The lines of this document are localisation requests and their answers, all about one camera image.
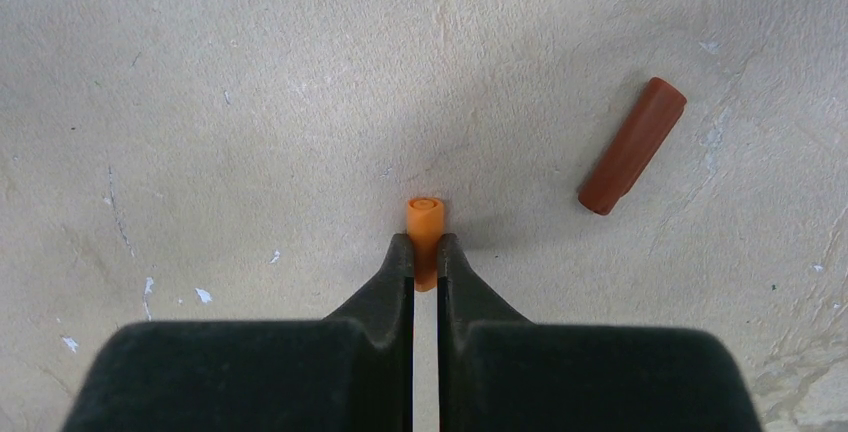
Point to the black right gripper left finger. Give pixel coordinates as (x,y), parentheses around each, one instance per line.
(348,371)

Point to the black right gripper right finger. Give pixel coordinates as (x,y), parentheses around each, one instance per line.
(499,371)

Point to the orange pen cap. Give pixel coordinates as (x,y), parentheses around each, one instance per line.
(425,223)

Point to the brown pen cap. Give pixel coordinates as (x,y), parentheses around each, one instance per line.
(650,121)

